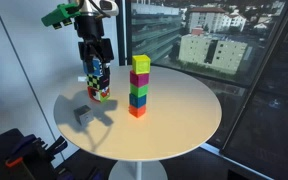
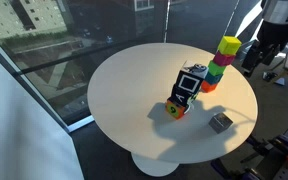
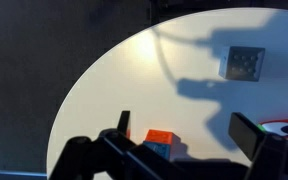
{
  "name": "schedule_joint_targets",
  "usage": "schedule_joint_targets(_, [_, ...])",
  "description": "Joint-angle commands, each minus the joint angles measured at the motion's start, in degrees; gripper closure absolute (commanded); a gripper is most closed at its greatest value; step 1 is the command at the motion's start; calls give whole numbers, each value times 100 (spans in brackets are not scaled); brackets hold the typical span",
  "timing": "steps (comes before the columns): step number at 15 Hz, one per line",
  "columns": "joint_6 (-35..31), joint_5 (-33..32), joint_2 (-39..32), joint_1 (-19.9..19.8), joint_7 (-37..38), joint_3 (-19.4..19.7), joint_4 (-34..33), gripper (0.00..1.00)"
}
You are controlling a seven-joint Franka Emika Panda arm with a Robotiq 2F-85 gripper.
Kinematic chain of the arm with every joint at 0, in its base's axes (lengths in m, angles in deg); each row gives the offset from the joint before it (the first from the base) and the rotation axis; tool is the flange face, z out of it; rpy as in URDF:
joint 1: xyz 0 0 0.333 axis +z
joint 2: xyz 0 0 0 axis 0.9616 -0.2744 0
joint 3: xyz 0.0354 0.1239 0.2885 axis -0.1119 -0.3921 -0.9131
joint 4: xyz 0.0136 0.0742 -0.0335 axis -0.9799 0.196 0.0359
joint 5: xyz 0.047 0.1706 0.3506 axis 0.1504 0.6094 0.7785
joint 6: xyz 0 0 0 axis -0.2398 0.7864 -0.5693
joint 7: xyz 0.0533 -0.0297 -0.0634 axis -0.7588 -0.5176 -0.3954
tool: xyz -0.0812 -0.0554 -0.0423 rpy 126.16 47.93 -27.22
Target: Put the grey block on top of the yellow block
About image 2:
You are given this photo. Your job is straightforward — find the orange number patterned cube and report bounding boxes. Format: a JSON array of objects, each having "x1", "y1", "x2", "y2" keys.
[{"x1": 165, "y1": 97, "x2": 195, "y2": 120}]

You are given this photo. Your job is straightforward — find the magenta block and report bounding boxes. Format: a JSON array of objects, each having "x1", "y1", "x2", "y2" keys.
[{"x1": 212, "y1": 50, "x2": 236, "y2": 67}]

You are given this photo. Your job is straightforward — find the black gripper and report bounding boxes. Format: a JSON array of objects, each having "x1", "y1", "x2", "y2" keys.
[{"x1": 241, "y1": 20, "x2": 288, "y2": 78}]

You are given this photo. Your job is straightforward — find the blue block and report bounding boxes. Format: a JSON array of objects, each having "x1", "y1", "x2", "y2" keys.
[{"x1": 204, "y1": 71, "x2": 224, "y2": 86}]

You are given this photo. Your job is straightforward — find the grey flat floor piece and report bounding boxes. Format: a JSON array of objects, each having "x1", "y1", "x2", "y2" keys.
[{"x1": 273, "y1": 77, "x2": 287, "y2": 87}]

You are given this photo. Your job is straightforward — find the yellow block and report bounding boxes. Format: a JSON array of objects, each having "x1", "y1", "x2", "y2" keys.
[{"x1": 217, "y1": 35, "x2": 243, "y2": 56}]

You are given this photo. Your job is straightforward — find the round white table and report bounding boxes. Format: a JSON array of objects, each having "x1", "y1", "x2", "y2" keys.
[{"x1": 0, "y1": 0, "x2": 242, "y2": 133}]

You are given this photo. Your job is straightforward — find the grey block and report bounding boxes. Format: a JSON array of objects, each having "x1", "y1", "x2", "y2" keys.
[{"x1": 208, "y1": 112, "x2": 234, "y2": 135}]

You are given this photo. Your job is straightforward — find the white table pedestal base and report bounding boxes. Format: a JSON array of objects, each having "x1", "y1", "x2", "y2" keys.
[{"x1": 130, "y1": 151, "x2": 180, "y2": 178}]

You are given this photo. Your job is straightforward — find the black white patterned cube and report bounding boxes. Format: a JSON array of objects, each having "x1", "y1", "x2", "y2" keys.
[{"x1": 175, "y1": 60, "x2": 209, "y2": 95}]

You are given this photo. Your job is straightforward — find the small dark floor object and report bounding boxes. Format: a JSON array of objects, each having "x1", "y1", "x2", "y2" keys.
[{"x1": 262, "y1": 70, "x2": 279, "y2": 83}]

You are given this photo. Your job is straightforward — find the orange block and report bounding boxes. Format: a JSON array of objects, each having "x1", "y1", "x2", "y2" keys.
[{"x1": 200, "y1": 80, "x2": 219, "y2": 94}]

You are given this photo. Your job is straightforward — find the green block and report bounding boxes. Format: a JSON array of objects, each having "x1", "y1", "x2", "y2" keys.
[{"x1": 207, "y1": 60, "x2": 227, "y2": 77}]

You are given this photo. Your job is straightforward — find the black letter patterned cube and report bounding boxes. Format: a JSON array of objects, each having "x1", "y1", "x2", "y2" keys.
[{"x1": 168, "y1": 83, "x2": 200, "y2": 108}]

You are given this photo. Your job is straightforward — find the black blue clamp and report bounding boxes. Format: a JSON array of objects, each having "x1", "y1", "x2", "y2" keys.
[{"x1": 211, "y1": 157, "x2": 262, "y2": 180}]

